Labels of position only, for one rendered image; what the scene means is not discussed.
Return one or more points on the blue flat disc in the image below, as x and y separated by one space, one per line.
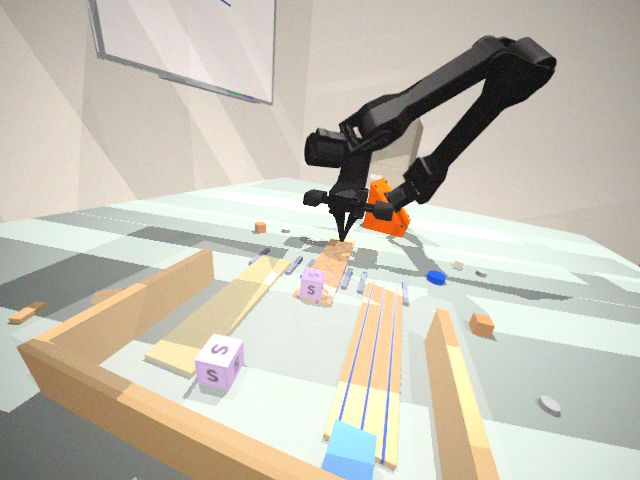
435 278

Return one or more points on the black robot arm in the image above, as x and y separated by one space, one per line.
514 70

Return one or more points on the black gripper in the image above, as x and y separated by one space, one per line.
381 210

